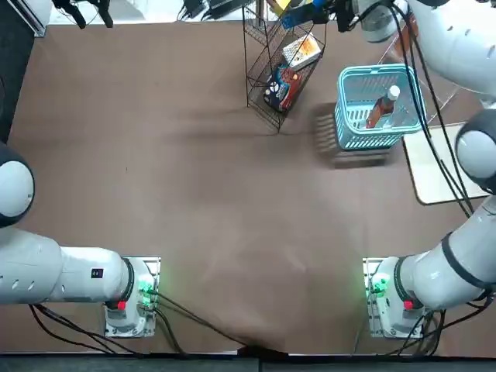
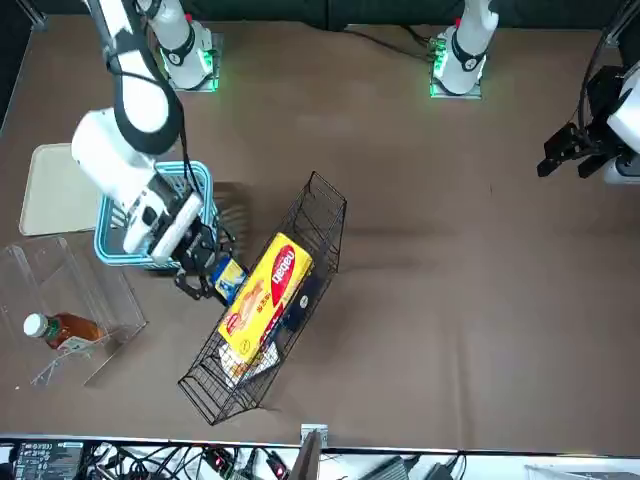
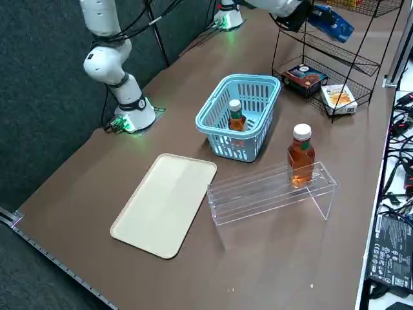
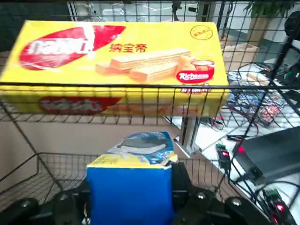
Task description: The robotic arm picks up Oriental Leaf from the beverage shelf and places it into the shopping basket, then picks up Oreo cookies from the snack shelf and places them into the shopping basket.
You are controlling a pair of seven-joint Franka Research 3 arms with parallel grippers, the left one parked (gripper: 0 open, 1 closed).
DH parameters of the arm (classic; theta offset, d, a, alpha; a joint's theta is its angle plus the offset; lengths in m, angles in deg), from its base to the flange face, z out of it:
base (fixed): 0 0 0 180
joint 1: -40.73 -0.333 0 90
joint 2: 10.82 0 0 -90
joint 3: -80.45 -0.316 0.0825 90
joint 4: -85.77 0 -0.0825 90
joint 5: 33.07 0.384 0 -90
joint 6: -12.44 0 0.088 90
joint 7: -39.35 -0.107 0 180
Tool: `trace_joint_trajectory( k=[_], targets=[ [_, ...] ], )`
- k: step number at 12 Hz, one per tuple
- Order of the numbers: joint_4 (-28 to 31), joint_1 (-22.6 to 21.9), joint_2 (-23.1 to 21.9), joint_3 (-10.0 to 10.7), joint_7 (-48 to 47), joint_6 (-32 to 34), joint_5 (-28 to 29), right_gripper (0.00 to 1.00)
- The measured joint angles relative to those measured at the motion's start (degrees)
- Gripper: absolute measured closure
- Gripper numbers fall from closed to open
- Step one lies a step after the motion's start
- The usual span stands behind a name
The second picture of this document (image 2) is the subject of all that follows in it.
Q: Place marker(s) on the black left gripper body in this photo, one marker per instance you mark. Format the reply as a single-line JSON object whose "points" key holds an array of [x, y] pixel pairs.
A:
{"points": [[605, 90]]}

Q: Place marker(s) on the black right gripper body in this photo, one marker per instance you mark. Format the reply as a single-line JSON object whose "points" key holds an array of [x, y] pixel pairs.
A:
{"points": [[200, 250]]}

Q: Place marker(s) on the blue Oreo cookie box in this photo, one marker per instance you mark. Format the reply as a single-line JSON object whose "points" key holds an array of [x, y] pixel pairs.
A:
{"points": [[230, 280]]}

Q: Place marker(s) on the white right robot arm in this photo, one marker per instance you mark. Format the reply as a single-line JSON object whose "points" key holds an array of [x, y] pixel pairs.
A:
{"points": [[110, 155]]}

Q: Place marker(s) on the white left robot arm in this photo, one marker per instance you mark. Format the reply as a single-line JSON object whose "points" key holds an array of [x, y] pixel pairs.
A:
{"points": [[470, 35]]}

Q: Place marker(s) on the light blue plastic shopping basket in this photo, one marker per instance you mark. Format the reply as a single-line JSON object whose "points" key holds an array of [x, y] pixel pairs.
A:
{"points": [[125, 260]]}

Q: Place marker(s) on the clear acrylic step shelf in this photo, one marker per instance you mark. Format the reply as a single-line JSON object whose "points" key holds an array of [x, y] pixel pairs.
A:
{"points": [[100, 300]]}

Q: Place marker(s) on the yellow wafer box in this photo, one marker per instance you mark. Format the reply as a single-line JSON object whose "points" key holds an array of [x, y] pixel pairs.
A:
{"points": [[270, 290]]}

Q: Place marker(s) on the white cracker box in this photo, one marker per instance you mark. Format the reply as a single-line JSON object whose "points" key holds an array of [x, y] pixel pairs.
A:
{"points": [[240, 367]]}

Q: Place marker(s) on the dark chocolate cookie box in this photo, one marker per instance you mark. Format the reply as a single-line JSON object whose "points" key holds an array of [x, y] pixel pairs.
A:
{"points": [[302, 302]]}

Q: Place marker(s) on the amber tea bottle white cap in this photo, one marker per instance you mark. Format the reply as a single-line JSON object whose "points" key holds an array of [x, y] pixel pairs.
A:
{"points": [[75, 327]]}

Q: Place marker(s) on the cream plastic tray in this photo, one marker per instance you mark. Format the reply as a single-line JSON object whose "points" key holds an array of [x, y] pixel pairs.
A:
{"points": [[50, 190]]}

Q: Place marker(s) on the black plug red light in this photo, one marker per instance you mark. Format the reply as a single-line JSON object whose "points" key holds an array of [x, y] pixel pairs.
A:
{"points": [[277, 470], [217, 457]]}

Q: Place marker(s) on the black labelled power adapter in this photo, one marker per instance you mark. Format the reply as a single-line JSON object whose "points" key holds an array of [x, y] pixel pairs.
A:
{"points": [[45, 460]]}

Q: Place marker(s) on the dark grey power adapter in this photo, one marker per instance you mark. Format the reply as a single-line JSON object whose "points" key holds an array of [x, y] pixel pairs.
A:
{"points": [[395, 467]]}

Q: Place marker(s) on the small black power adapter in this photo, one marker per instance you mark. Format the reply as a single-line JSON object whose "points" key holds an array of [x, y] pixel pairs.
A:
{"points": [[440, 472]]}

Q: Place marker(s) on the aluminium frame profile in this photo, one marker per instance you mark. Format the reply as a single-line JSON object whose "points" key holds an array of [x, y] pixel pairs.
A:
{"points": [[617, 30]]}

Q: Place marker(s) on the aluminium camera post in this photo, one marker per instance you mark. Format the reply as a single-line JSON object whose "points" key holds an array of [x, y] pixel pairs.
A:
{"points": [[309, 455]]}

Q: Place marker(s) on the aluminium edge rail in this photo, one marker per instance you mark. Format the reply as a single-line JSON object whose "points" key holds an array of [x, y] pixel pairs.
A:
{"points": [[34, 12]]}

